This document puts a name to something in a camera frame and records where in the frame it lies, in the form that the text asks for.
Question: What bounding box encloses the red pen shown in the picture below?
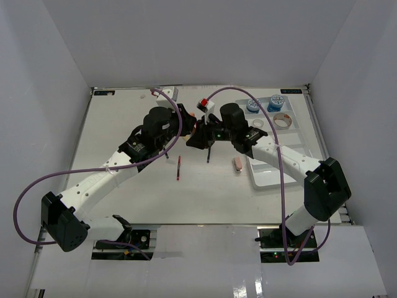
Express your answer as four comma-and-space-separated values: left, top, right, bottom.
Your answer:
176, 155, 181, 181

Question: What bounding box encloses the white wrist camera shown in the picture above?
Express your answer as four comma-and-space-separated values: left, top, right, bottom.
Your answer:
197, 98, 215, 124
152, 87, 179, 109

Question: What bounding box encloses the pink white eraser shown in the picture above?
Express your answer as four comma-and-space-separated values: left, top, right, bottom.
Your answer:
233, 156, 243, 172

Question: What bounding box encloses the white compartment tray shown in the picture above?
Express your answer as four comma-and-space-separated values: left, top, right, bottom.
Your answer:
236, 94, 313, 190

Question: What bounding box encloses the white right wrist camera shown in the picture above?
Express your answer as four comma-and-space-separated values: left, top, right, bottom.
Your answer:
197, 98, 215, 124

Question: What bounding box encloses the black table label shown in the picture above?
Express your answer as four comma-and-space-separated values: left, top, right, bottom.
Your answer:
280, 89, 303, 94
93, 90, 115, 96

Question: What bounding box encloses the left black table label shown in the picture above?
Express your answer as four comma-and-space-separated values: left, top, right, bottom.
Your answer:
93, 90, 115, 96

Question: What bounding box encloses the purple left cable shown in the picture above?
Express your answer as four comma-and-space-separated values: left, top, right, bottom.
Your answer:
12, 88, 184, 261

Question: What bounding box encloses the purple cable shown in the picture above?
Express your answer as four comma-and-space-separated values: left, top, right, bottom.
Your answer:
12, 88, 184, 261
206, 86, 331, 266

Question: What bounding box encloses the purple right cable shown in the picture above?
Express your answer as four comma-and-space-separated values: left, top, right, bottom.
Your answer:
206, 86, 331, 266

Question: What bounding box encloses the clear tape roll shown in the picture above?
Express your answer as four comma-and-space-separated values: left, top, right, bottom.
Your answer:
252, 119, 264, 128

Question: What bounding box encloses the brown packing tape roll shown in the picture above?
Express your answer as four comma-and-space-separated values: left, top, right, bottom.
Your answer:
273, 113, 293, 130

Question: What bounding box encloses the blue tape roll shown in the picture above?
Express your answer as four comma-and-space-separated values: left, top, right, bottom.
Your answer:
246, 99, 261, 114
267, 94, 285, 112

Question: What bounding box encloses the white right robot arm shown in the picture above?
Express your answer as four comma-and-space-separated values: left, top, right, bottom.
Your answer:
187, 103, 352, 248

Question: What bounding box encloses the right black table label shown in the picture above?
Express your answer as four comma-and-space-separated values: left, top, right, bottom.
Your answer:
280, 89, 303, 94

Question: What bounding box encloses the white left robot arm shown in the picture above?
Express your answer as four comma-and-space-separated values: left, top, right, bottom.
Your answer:
41, 104, 197, 252

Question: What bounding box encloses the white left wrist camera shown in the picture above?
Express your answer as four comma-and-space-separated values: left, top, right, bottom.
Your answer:
152, 87, 179, 109

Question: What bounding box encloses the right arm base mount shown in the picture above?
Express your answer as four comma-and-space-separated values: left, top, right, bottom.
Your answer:
254, 227, 319, 264

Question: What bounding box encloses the purple pen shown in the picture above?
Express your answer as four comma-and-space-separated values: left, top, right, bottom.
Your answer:
207, 147, 212, 163

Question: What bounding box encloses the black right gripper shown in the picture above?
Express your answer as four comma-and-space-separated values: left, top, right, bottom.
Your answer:
186, 115, 235, 150

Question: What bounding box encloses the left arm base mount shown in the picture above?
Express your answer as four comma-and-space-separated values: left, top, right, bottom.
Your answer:
91, 215, 155, 261

